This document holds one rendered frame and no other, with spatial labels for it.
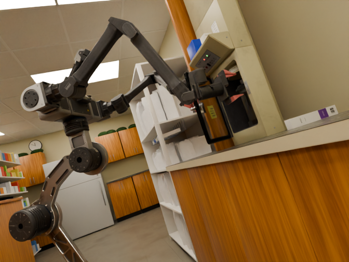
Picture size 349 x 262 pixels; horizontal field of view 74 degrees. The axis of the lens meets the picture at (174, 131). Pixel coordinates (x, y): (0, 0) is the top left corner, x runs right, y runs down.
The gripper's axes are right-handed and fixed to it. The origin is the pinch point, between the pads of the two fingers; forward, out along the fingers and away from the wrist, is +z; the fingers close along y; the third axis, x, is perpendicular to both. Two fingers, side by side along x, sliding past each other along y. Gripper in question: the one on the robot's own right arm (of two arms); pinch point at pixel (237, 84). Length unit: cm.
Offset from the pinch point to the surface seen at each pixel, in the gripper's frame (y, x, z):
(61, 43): 142, 180, -76
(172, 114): 22, 138, 13
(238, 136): -21.7, 32.9, 12.3
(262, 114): -15.0, 8.6, 13.7
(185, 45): 46, 46, 5
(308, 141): -28, -43, -18
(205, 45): 29.0, 16.5, 1.6
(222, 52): 22.5, 14.4, 8.2
